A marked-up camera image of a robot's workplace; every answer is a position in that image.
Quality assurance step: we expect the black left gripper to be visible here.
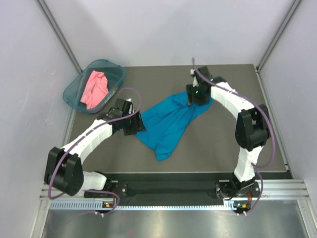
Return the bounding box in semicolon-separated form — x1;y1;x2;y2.
122;109;146;135

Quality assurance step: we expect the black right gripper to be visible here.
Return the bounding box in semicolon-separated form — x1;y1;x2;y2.
186;84;209;107

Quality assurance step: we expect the blue t shirt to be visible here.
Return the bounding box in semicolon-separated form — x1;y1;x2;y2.
136;92;212;161

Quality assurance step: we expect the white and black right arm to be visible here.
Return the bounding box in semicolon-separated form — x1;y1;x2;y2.
186;73;270;200

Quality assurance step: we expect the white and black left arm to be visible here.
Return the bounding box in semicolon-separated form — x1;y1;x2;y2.
44;106;145;199

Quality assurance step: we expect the pink t shirt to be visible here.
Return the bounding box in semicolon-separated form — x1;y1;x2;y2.
80;70;109;110

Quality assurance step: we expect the teal plastic bin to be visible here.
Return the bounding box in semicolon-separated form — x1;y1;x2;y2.
63;59;126;114

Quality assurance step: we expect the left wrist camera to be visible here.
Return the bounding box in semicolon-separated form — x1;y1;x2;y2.
111;98;134;118

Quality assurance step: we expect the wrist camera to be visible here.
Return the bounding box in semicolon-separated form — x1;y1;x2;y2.
111;98;134;118
190;66;213;87

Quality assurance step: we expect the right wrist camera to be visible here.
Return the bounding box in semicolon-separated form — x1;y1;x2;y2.
190;66;213;87

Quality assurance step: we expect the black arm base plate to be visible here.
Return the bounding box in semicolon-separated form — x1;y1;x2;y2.
83;171;261;201

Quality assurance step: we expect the right aluminium frame post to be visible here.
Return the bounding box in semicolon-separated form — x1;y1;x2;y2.
256;0;303;73

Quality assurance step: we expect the aluminium frame post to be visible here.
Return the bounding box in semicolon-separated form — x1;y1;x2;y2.
35;0;82;73
256;0;303;73

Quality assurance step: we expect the slotted grey cable duct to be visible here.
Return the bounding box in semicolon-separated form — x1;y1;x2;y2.
50;200;248;211

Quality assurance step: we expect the aluminium front rail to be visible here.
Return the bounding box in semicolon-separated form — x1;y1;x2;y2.
39;179;310;200

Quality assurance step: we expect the left aluminium frame post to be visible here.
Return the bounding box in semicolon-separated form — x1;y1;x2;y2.
35;0;82;73

